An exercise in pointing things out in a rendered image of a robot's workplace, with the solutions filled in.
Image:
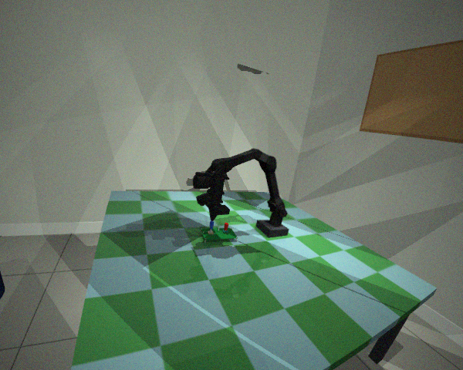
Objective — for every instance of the green circuit board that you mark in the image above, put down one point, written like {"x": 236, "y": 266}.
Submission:
{"x": 218, "y": 233}

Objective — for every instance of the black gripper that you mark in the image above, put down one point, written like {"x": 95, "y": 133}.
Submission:
{"x": 215, "y": 207}

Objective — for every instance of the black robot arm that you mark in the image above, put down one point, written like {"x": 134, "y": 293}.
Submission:
{"x": 215, "y": 180}

